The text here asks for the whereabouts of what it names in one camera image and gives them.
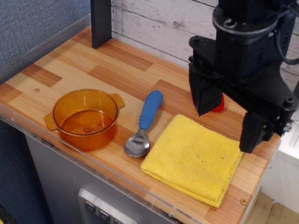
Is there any orange transparent pot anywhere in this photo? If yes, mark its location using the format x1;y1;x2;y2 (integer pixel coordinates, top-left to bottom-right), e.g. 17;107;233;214
44;89;125;151

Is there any blue handled metal spoon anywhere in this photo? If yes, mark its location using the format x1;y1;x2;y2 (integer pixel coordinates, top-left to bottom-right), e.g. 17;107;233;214
124;90;163;157

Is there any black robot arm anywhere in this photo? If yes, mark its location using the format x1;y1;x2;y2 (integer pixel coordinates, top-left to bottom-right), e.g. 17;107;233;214
189;0;298;153

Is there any grey cabinet with button panel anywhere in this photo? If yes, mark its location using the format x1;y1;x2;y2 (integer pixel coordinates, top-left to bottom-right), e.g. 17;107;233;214
26;136;173;224

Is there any red toy strawberry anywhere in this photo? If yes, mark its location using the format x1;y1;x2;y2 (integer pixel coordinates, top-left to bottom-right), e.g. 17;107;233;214
212;95;225;112

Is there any dark left frame post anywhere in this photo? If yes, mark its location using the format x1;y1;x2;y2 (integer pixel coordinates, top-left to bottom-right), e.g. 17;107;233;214
90;0;112;49

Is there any white ribbed appliance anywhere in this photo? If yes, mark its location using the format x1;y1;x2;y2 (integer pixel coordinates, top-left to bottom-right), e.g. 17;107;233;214
261;108;299;214

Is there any yellow folded cloth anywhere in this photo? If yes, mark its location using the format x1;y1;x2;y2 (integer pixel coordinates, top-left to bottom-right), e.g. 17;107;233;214
140;115;243;208

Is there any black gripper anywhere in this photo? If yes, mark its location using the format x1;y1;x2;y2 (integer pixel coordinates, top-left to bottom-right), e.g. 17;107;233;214
189;8;298;153

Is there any clear acrylic table guard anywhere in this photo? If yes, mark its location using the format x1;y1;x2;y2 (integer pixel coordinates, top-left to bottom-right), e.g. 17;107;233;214
0;16;280;224

